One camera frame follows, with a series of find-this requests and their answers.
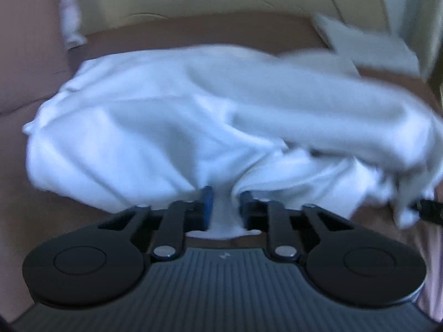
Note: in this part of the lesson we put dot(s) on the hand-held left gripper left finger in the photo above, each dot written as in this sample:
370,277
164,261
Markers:
207,211

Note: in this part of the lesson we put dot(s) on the small folded white cloth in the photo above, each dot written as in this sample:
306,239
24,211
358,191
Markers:
363,45

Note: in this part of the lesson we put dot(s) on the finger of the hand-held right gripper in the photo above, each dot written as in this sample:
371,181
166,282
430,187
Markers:
431,211

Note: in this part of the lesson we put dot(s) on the white garment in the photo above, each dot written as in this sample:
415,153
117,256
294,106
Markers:
138,128

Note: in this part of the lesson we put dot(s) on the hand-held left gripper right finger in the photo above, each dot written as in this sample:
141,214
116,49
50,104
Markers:
245,211

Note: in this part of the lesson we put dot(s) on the pale pink cloth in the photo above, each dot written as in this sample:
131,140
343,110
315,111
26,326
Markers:
431,266

